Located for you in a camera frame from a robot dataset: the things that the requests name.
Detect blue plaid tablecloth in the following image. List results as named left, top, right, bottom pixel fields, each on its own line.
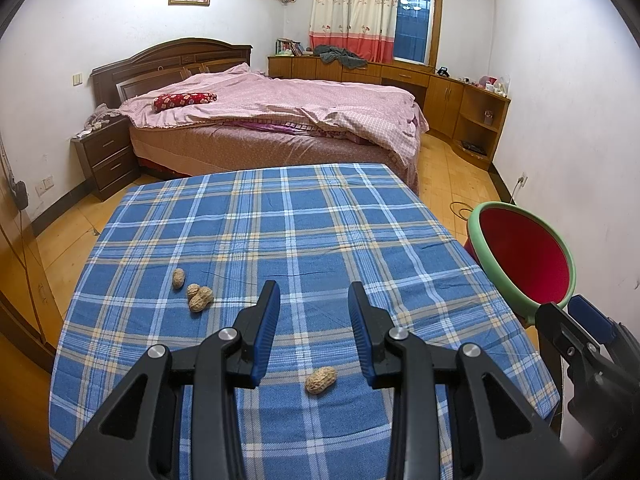
left=49, top=162, right=561, bottom=480

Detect wooden wardrobe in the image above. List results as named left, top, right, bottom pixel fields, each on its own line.
left=0, top=130, right=56, bottom=356

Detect bed with pink blanket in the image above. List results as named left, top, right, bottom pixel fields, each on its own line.
left=119, top=62, right=430, bottom=163

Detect dark grey clothes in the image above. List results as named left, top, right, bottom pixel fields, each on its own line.
left=312, top=45, right=368, bottom=68

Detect cream and red curtain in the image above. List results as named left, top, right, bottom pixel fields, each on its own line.
left=308, top=0, right=399, bottom=65

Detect red bin with green rim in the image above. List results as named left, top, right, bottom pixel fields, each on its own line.
left=465, top=201, right=577, bottom=326

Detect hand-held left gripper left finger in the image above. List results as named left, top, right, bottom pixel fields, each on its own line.
left=55, top=280, right=282, bottom=480

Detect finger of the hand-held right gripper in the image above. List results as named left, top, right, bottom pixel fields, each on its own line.
left=569, top=294, right=617, bottom=343
left=536, top=301, right=603, bottom=367

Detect dusty pink bed mattress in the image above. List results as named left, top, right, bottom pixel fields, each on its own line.
left=129, top=119, right=421, bottom=196

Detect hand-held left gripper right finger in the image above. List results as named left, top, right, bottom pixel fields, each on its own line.
left=347, top=281, right=576, bottom=480

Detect dark wooden bed headboard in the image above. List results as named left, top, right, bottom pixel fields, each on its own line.
left=90, top=37, right=253, bottom=108

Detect red floral pillow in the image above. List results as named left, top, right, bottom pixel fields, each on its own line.
left=153, top=92, right=218, bottom=113

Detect window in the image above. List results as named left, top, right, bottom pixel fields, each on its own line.
left=392, top=0, right=444, bottom=68

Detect dark wooden nightstand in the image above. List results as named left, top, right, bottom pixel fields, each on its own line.
left=71, top=115, right=142, bottom=202

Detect wooden desk cabinet unit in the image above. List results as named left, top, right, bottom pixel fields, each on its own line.
left=267, top=52, right=512, bottom=171

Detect thin floor cable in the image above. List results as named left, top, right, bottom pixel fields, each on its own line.
left=449, top=182, right=523, bottom=218

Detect grey cloth bundle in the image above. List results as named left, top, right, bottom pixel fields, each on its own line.
left=82, top=103, right=123, bottom=133

